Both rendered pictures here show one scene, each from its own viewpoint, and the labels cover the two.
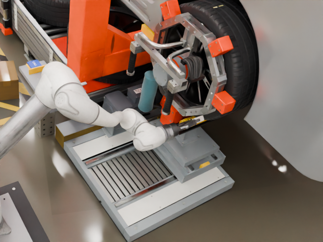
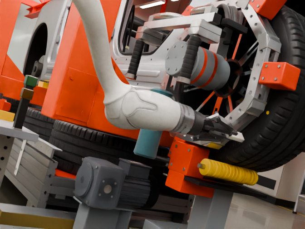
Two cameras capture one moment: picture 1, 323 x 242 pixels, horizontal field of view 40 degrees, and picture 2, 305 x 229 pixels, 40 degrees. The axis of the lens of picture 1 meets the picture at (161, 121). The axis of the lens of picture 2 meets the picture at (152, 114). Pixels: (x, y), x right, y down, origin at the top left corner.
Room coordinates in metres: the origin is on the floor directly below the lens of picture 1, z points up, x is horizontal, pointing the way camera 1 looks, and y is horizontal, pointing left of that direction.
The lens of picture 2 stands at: (0.45, -0.25, 0.59)
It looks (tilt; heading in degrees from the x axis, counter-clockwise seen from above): 2 degrees up; 14
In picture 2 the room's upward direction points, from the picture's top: 15 degrees clockwise
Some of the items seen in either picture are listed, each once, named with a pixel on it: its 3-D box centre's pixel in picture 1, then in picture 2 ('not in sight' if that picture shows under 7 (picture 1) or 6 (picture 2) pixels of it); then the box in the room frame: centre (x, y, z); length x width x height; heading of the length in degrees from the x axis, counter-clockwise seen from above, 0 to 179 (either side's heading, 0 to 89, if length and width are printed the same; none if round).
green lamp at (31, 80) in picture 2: not in sight; (30, 81); (1.87, 0.59, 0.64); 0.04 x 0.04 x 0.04; 46
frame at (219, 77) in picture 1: (185, 66); (212, 72); (1.99, -0.05, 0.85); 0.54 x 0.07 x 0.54; 46
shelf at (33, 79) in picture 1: (46, 85); (4, 126); (2.01, 0.74, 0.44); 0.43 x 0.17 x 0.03; 46
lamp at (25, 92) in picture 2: not in sight; (27, 93); (1.87, 0.59, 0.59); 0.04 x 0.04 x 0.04; 46
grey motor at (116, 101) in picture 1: (133, 110); (122, 201); (2.18, 0.20, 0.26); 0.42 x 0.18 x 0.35; 136
